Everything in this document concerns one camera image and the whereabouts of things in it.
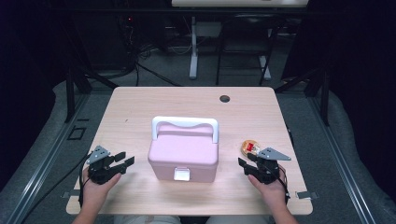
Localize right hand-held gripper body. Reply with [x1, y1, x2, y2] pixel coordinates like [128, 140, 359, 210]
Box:
[250, 147, 292, 185]

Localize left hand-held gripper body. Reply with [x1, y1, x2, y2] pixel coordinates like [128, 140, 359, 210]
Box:
[85, 145, 121, 186]

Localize round orange snack packet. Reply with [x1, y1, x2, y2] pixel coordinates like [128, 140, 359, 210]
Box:
[240, 139, 262, 158]

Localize pink storage box white handle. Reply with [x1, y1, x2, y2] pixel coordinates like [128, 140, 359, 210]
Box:
[147, 116, 219, 184]

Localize person's right hand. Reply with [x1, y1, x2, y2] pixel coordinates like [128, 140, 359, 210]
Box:
[247, 169, 289, 213]

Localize person's left hand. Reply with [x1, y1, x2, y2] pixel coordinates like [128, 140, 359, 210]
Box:
[81, 169, 122, 208]

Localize black metal stand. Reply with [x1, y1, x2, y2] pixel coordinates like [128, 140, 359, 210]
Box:
[60, 31, 120, 124]
[275, 66, 331, 127]

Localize white desk leg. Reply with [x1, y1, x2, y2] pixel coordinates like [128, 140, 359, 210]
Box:
[259, 55, 272, 81]
[189, 16, 199, 80]

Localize black chair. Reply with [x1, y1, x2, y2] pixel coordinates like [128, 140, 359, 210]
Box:
[215, 13, 281, 87]

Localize white background desk top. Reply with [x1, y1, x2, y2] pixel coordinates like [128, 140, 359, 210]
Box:
[171, 0, 309, 7]

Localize right hand-held gripper black cable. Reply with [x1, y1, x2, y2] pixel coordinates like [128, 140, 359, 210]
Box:
[277, 164, 291, 205]

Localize hand-held gripper black cable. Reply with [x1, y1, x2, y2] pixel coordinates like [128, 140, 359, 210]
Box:
[20, 150, 94, 224]
[277, 164, 291, 205]

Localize left hand-held gripper black cable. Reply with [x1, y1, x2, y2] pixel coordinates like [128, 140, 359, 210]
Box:
[20, 150, 94, 224]

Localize grey metal table bracket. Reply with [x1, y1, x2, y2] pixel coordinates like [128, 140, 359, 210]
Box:
[61, 189, 85, 200]
[295, 190, 319, 200]

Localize grey floor rail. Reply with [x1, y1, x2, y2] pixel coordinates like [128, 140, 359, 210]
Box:
[6, 92, 90, 224]
[307, 96, 377, 224]

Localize black floor cables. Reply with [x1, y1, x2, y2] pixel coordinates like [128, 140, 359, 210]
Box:
[124, 18, 194, 88]

